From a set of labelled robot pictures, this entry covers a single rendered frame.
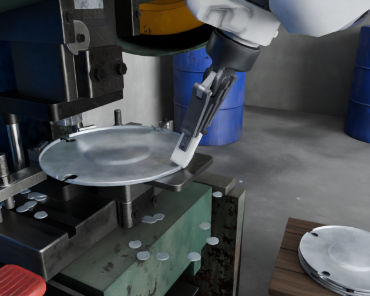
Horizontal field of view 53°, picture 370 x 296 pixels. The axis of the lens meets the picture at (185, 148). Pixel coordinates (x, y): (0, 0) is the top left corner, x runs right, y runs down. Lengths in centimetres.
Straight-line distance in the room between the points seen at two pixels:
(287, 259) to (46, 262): 74
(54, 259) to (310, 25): 49
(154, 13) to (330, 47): 299
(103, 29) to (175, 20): 30
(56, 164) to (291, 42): 343
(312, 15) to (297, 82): 358
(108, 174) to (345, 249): 78
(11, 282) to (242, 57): 40
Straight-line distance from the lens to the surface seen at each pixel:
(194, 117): 55
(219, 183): 90
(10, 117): 77
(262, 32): 52
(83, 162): 69
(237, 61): 53
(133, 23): 74
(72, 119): 76
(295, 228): 131
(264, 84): 406
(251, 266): 168
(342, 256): 117
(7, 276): 48
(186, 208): 79
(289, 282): 109
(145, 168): 64
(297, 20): 40
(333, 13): 40
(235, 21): 50
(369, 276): 114
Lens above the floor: 105
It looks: 21 degrees down
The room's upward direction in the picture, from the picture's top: straight up
